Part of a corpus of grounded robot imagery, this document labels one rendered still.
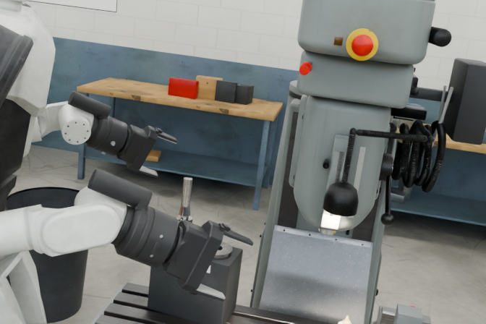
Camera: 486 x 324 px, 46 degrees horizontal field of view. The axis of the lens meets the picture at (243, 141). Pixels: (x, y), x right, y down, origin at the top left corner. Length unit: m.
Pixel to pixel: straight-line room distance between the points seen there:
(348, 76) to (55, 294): 2.39
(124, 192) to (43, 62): 0.26
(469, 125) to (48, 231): 1.13
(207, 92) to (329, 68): 4.06
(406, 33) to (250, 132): 4.67
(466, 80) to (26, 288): 1.17
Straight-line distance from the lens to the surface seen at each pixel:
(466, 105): 1.60
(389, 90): 1.24
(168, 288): 1.59
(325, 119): 1.28
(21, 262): 1.25
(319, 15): 1.13
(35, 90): 0.99
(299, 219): 1.84
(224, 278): 1.51
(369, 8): 1.13
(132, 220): 0.90
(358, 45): 1.08
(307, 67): 1.09
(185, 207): 1.53
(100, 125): 1.38
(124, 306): 1.65
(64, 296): 3.32
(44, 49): 0.99
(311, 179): 1.32
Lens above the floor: 1.82
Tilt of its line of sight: 14 degrees down
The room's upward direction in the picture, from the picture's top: 7 degrees clockwise
